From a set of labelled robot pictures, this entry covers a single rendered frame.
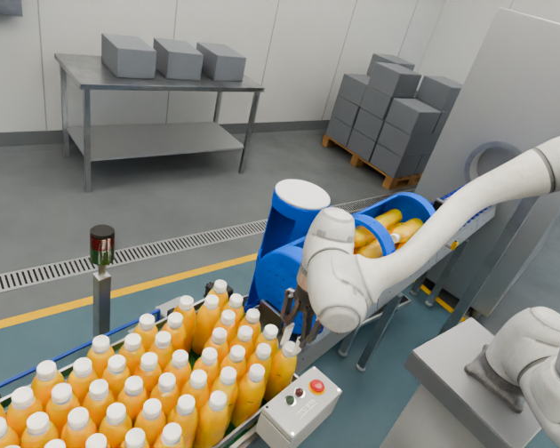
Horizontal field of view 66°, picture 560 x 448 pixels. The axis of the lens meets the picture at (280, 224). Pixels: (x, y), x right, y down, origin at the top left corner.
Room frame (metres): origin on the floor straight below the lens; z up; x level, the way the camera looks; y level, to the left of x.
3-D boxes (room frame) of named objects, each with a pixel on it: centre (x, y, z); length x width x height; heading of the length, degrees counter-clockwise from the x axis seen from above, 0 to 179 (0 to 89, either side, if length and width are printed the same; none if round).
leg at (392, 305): (1.84, -0.71, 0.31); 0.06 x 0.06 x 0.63; 55
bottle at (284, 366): (0.83, -0.12, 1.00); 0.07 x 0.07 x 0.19
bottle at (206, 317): (0.92, 0.13, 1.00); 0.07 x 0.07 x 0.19
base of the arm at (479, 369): (0.99, -0.79, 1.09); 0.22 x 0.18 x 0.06; 142
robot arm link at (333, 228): (0.82, -0.12, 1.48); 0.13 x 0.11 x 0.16; 9
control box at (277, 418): (0.69, -0.17, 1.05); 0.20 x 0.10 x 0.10; 145
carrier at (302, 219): (1.88, -0.07, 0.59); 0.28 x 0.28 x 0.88
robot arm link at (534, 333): (0.97, -0.79, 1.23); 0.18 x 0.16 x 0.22; 9
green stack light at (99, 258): (0.91, 0.46, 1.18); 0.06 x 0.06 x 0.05
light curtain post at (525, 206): (2.06, -1.17, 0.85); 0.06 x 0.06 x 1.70; 55
